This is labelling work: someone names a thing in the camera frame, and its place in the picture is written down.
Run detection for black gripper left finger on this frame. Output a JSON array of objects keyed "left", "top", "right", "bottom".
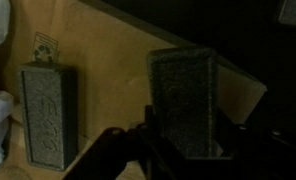
[{"left": 63, "top": 105, "right": 175, "bottom": 180}]

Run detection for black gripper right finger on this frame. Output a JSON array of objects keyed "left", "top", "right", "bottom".
[{"left": 215, "top": 110, "right": 296, "bottom": 180}]

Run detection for black rectangular case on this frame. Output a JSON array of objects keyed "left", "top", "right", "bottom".
[{"left": 147, "top": 47, "right": 218, "bottom": 159}]

